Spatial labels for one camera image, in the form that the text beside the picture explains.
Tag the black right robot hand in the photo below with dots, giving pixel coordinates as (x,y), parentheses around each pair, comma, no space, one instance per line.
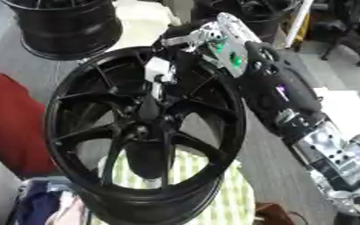
(198,76)

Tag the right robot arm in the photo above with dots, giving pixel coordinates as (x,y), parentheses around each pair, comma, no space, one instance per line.
(290,99)

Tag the black wheel rim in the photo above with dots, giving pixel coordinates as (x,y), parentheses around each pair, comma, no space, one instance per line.
(262,17)
(70,32)

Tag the black spoked wheel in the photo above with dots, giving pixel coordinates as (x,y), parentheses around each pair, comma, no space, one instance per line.
(137,205)

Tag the white pole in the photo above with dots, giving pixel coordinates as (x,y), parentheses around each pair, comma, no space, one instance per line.
(298,22)

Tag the black office chair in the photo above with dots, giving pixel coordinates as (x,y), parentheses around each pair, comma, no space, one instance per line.
(344,32)

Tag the brown bag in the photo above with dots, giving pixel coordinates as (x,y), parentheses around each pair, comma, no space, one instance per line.
(272,214)

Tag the pile of clothes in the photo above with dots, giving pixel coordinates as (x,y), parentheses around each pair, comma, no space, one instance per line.
(45,202)

